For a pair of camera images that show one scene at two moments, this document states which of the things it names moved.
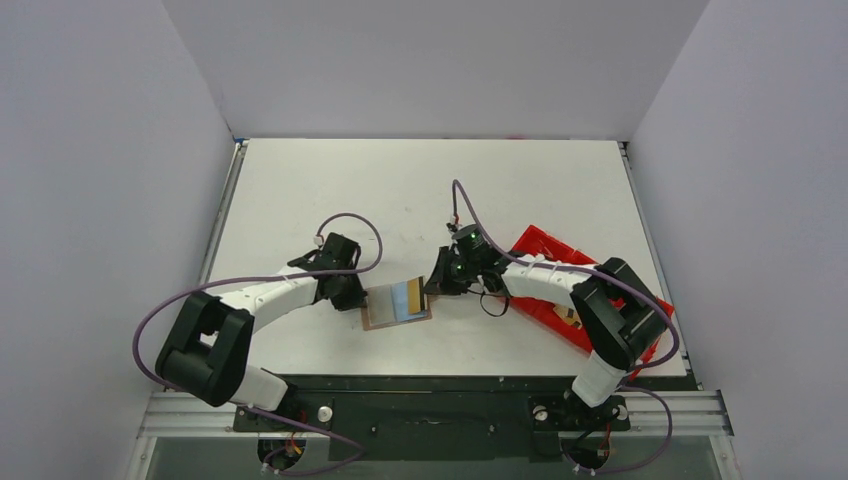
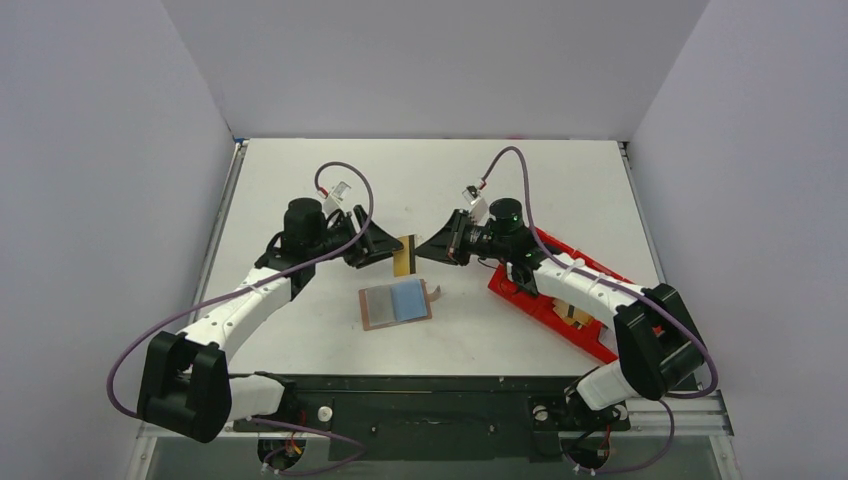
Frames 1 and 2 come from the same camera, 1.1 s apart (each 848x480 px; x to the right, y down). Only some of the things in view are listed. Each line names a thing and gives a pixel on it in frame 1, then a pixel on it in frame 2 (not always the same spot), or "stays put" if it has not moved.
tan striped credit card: x=414 y=296 → x=404 y=260
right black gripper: x=437 y=282 → x=457 y=237
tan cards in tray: x=569 y=314 stays put
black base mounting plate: x=431 y=418 stays put
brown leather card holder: x=395 y=304 stays put
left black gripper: x=351 y=292 → x=359 y=235
